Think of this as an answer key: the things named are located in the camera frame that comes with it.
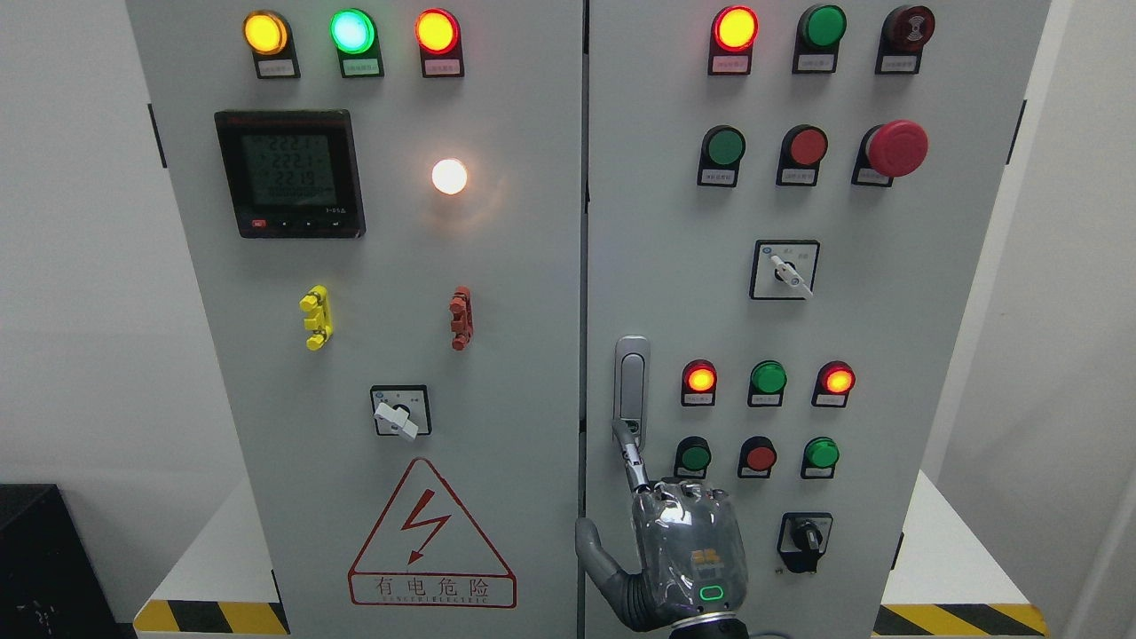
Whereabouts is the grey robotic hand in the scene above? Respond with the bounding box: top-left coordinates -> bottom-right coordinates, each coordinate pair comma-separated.
575,420 -> 749,632

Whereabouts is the silver door handle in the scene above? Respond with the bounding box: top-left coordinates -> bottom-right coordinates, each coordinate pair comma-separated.
613,335 -> 650,446

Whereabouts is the right grey cabinet door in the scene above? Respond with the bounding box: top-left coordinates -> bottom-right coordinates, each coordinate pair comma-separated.
585,1 -> 1051,638

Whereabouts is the grey cabinet door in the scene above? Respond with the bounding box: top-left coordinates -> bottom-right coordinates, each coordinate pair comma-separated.
127,1 -> 583,638
585,1 -> 1051,638

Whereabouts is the left grey cabinet door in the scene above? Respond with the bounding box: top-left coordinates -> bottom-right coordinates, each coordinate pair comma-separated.
127,1 -> 583,638

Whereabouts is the red-orange indicator light left door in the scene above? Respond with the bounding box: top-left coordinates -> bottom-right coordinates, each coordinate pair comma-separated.
414,7 -> 465,78

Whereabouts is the green push button lower left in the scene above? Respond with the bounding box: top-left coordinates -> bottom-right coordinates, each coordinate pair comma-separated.
673,435 -> 713,480

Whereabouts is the green push button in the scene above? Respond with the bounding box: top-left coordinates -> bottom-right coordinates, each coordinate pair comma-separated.
800,437 -> 840,480
673,435 -> 713,480
698,125 -> 746,186

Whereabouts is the red push button lower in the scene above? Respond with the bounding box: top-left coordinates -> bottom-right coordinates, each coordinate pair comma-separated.
736,435 -> 777,480

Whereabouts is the red push button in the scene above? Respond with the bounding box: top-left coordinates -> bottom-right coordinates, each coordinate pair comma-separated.
776,124 -> 828,186
736,435 -> 777,480

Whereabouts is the green push button lower right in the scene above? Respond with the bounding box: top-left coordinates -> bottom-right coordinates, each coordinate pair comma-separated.
800,437 -> 840,480

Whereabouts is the red lit indicator middle left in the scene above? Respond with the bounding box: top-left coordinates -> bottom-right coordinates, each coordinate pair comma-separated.
680,359 -> 717,406

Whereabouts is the red lit indicator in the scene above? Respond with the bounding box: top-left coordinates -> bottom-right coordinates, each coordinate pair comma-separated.
811,360 -> 857,408
680,359 -> 717,406
707,5 -> 760,76

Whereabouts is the green indicator middle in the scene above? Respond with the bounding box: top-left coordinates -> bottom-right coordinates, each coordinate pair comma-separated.
747,360 -> 787,407

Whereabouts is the red lit indicator middle right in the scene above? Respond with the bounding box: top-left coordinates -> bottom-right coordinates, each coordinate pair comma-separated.
811,360 -> 857,408

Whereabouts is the white platform hazard striped base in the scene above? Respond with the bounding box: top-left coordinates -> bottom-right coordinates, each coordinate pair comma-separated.
133,476 -> 1049,638

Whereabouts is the red electric hazard warning sticker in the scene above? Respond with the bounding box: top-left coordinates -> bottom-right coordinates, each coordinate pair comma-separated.
348,457 -> 517,608

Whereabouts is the red terminal connector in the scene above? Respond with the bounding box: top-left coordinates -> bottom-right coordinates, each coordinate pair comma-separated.
449,287 -> 474,351

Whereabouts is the green push button upper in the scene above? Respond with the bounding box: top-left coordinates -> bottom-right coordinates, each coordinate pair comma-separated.
698,125 -> 746,186

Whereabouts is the red push button upper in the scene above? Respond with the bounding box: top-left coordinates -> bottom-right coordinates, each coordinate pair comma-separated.
776,124 -> 828,186

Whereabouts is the yellow terminal connector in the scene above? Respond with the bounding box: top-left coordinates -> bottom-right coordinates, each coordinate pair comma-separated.
299,287 -> 334,351

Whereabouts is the white lit indicator light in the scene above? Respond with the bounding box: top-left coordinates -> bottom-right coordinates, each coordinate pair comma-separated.
431,157 -> 469,196

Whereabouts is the red emergency stop button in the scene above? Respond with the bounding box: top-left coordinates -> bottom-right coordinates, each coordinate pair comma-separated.
851,121 -> 929,186

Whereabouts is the red lit indicator top right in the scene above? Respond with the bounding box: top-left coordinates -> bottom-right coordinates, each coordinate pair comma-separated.
707,5 -> 760,76

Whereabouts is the green indicator top right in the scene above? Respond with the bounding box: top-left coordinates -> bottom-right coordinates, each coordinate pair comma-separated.
792,5 -> 847,74

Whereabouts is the black digital power meter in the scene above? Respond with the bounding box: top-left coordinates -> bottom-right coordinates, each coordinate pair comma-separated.
214,109 -> 367,239

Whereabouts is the dark red buzzer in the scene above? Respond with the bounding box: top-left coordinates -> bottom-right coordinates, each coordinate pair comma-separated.
875,5 -> 935,75

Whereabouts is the green lit indicator light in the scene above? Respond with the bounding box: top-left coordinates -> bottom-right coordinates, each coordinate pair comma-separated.
329,8 -> 384,78

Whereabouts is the black box lower left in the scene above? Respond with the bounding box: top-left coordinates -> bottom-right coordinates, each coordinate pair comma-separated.
1,483 -> 119,638

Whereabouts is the yellow indicator light top left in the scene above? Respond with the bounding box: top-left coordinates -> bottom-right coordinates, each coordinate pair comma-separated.
242,11 -> 301,80

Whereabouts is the black rotary selector switch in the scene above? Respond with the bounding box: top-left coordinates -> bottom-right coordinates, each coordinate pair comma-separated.
777,512 -> 834,574

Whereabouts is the white rotary switch upper right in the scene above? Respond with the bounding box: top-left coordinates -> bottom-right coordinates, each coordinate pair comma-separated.
749,240 -> 820,300

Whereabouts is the white rotary switch left door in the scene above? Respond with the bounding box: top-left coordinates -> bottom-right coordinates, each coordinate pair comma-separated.
370,384 -> 431,441

